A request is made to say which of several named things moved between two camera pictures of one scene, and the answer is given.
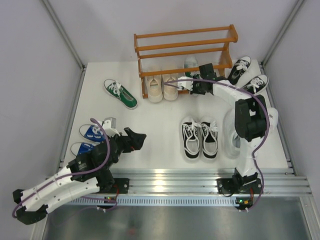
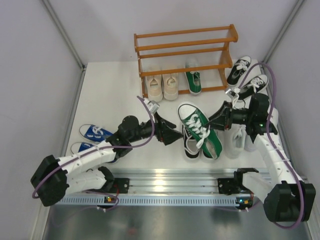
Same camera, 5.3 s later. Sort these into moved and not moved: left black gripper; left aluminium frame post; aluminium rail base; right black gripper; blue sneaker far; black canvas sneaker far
Moved: right black gripper; left black gripper
Not moved: black canvas sneaker far; aluminium rail base; blue sneaker far; left aluminium frame post
